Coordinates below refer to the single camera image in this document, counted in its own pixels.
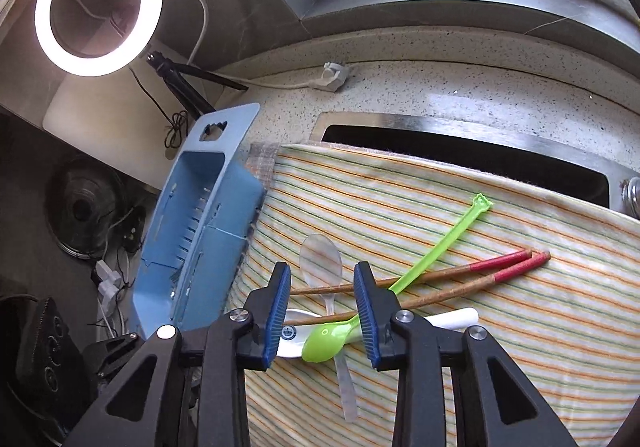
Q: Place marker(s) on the blue plastic utensil holder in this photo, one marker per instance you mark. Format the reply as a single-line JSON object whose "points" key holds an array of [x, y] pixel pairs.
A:
{"points": [[210, 257]]}

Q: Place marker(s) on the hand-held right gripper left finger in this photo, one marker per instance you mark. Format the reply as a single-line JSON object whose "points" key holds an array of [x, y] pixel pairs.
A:
{"points": [[277, 317]]}

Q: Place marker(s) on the striped cloth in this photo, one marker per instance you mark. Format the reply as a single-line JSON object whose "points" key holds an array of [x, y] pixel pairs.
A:
{"points": [[500, 367]]}

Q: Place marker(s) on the chrome faucet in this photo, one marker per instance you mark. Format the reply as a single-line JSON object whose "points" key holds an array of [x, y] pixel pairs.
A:
{"points": [[634, 197]]}

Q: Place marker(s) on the clear plastic spoon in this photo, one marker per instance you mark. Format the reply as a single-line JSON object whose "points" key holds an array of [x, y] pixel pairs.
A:
{"points": [[320, 259]]}

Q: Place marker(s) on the white board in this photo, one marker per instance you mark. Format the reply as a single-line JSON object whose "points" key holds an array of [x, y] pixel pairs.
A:
{"points": [[100, 137]]}

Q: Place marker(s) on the red-tipped wooden chopstick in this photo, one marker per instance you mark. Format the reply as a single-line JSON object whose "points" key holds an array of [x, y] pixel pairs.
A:
{"points": [[520, 267], [500, 260]]}

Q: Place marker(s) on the black tripod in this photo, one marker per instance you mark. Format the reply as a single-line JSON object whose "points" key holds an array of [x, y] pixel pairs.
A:
{"points": [[190, 94]]}

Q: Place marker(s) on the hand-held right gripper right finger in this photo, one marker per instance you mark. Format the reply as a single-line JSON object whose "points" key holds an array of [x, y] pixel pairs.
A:
{"points": [[365, 317]]}

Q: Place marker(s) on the white power adapter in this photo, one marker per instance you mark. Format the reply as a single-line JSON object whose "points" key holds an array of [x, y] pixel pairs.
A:
{"points": [[107, 277]]}

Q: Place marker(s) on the stainless steel sink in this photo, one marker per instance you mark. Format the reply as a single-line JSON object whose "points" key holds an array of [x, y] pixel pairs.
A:
{"points": [[450, 124]]}

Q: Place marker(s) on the black desk fan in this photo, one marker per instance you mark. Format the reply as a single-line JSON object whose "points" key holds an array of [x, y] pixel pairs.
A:
{"points": [[82, 207]]}

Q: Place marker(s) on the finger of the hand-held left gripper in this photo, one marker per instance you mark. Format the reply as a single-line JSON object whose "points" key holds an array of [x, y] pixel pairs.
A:
{"points": [[107, 352]]}

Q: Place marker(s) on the green plastic spoon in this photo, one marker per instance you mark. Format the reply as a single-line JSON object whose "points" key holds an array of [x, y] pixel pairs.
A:
{"points": [[325, 342]]}

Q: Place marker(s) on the white ceramic spoon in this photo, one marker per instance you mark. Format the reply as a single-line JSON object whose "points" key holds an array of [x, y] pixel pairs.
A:
{"points": [[292, 349]]}

